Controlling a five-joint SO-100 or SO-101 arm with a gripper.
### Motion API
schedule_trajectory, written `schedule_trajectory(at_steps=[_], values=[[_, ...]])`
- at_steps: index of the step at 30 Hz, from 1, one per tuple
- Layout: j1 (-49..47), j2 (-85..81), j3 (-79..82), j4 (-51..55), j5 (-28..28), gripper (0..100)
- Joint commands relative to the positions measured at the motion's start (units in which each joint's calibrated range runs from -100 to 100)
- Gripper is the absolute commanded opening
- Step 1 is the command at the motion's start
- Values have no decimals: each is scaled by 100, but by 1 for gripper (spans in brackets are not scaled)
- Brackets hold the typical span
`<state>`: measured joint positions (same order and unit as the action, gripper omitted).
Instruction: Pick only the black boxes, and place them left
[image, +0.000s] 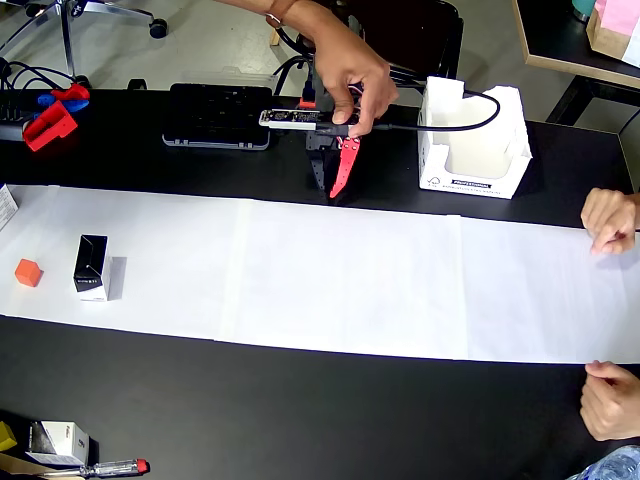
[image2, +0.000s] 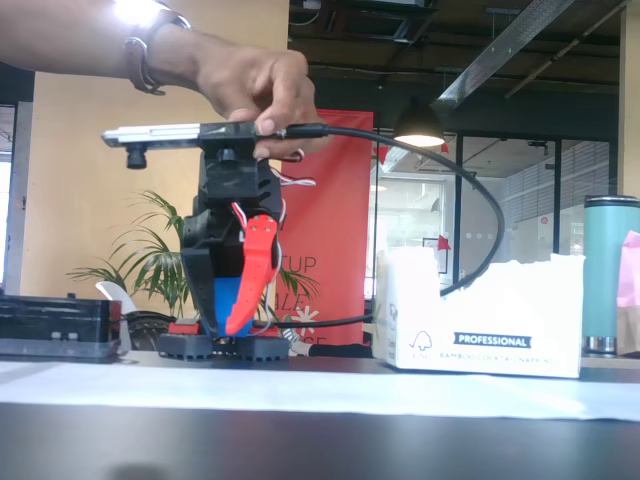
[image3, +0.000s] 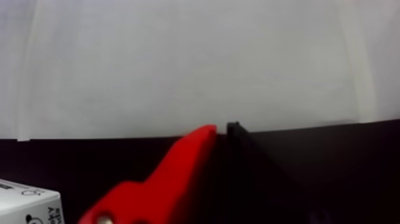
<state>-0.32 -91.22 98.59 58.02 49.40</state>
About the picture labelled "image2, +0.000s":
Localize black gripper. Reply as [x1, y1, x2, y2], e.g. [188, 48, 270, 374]
[181, 148, 286, 342]

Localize silver wrist camera bar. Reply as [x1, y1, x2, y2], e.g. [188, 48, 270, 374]
[101, 121, 260, 171]

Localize forearm with wristwatch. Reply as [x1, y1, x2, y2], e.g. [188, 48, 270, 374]
[0, 0, 201, 96]

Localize hand with wristwatch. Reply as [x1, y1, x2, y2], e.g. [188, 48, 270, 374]
[195, 35, 332, 160]

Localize green potted plant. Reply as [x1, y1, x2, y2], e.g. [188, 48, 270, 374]
[67, 189, 321, 321]

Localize red banner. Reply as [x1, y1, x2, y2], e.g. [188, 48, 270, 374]
[277, 109, 375, 354]

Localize white paper sheet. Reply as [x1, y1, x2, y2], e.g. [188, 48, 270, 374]
[0, 360, 640, 424]

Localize black laptop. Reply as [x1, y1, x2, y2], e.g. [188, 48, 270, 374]
[0, 294, 123, 362]

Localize black pendant lamp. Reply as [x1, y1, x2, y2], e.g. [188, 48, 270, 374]
[392, 97, 446, 148]

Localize bright round ceiling lamp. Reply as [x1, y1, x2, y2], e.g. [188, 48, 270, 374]
[110, 0, 174, 26]

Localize white cardboard napkin box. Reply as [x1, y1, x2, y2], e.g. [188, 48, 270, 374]
[372, 248, 586, 380]

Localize teal tumbler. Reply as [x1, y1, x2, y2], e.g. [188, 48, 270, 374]
[582, 195, 640, 357]

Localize pink paper bag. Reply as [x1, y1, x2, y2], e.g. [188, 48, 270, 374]
[615, 230, 640, 309]

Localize brown paper bag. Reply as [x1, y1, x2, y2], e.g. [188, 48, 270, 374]
[615, 304, 640, 359]

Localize red white servo wires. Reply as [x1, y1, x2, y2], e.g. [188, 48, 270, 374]
[230, 149, 317, 241]

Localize thick black camera cable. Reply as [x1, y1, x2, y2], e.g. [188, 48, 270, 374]
[274, 122, 505, 334]

